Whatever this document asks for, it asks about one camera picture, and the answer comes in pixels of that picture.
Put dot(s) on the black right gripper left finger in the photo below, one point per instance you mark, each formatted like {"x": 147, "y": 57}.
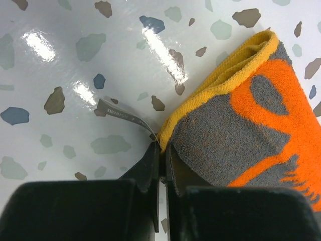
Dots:
{"x": 121, "y": 209}

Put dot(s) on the grey orange towel label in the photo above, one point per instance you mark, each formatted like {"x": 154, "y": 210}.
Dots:
{"x": 105, "y": 108}

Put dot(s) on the orange patterned towel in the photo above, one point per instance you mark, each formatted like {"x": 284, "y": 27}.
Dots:
{"x": 250, "y": 124}

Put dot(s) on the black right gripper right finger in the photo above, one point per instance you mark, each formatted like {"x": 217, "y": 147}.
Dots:
{"x": 200, "y": 211}

